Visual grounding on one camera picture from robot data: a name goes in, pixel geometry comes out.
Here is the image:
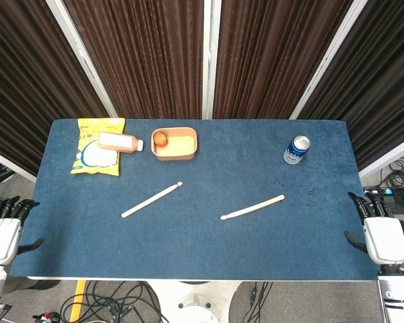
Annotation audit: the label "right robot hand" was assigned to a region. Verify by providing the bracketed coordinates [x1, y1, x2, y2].
[343, 191, 404, 266]

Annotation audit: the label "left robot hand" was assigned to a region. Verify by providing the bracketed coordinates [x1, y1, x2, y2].
[0, 197, 45, 266]

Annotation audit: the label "wooden drumstick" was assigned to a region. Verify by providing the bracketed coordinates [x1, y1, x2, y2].
[220, 194, 285, 221]
[121, 181, 184, 219]

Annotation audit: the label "black foot pedal box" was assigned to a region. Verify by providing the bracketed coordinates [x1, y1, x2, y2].
[382, 194, 404, 213]

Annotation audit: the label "power strip with lit switches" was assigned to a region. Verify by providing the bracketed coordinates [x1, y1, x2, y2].
[363, 187, 404, 198]

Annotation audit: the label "yellow floor tape strip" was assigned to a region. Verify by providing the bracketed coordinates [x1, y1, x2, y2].
[69, 281, 87, 320]

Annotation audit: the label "yellow snack bag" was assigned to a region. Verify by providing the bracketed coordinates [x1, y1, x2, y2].
[69, 117, 127, 177]

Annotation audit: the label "blue drink can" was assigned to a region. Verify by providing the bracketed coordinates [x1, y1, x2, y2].
[283, 135, 312, 166]

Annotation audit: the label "brown drink bottle white cap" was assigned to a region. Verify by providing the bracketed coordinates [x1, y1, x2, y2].
[96, 131, 145, 154]

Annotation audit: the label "brown pleated curtain panel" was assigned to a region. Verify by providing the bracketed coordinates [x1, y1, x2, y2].
[212, 0, 354, 119]
[298, 0, 404, 172]
[63, 0, 205, 119]
[0, 0, 110, 176]

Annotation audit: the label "blue felt table cloth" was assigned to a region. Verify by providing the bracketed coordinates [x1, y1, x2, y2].
[10, 118, 380, 282]

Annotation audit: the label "orange rectangular food box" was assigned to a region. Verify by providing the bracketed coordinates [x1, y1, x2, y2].
[150, 127, 199, 162]

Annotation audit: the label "black coiled cables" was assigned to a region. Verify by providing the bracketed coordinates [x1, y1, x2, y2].
[364, 151, 404, 193]

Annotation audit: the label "white partition frame post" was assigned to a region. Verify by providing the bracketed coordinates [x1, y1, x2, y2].
[289, 0, 370, 120]
[358, 133, 404, 179]
[0, 146, 38, 183]
[201, 0, 222, 120]
[45, 0, 119, 118]

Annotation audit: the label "black floor cable bundle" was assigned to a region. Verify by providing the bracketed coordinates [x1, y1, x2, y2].
[32, 281, 169, 323]

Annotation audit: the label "black cable with green connector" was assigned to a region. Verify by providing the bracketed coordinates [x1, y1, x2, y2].
[240, 281, 273, 323]

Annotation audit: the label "white table pedestal base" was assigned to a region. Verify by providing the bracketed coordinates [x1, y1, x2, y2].
[147, 280, 240, 323]

